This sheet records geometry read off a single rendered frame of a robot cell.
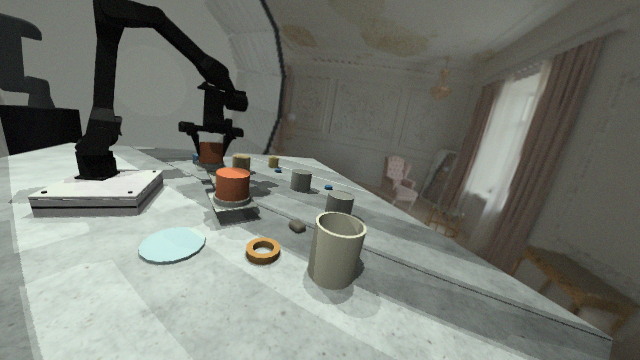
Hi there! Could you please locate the beige hollow cylinder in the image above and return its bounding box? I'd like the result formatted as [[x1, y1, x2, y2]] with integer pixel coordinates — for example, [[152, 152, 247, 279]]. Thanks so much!
[[307, 212, 367, 290]]

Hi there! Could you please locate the brown ring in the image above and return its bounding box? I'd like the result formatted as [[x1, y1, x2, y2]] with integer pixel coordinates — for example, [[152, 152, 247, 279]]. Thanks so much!
[[246, 238, 281, 265]]

